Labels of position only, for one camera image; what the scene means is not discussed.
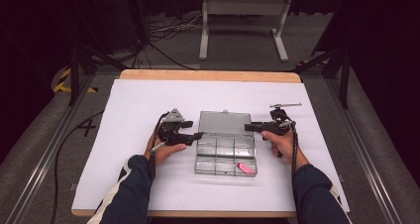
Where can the white metal stand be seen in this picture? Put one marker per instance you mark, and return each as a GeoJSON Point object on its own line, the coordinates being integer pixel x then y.
{"type": "Point", "coordinates": [244, 6]}

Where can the clear plastic compartment box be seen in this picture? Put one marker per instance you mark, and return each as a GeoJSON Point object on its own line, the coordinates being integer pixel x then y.
{"type": "Point", "coordinates": [226, 144]}

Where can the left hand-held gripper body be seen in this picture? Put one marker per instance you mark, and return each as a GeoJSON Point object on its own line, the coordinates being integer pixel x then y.
{"type": "Point", "coordinates": [171, 131]}

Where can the black metal frame stand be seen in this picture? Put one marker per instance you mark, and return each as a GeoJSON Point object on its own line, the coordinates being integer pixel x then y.
{"type": "Point", "coordinates": [345, 82]}
{"type": "Point", "coordinates": [74, 75]}

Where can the white paper sheet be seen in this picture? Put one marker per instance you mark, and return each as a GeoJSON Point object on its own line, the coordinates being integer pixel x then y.
{"type": "Point", "coordinates": [132, 95]}

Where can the aluminium floor rail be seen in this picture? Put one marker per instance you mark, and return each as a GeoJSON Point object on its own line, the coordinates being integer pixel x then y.
{"type": "Point", "coordinates": [363, 151]}
{"type": "Point", "coordinates": [49, 151]}

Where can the person's right hand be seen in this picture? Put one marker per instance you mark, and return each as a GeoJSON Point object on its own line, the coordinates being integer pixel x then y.
{"type": "Point", "coordinates": [285, 146]}

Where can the small pink flash drive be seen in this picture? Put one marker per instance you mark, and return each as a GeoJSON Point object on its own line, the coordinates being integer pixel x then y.
{"type": "Point", "coordinates": [245, 168]}

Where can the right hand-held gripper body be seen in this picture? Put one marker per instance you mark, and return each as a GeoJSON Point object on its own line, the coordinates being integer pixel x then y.
{"type": "Point", "coordinates": [279, 125]}

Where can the person's left hand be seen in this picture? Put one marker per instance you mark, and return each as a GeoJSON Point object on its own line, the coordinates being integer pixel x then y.
{"type": "Point", "coordinates": [165, 154]}

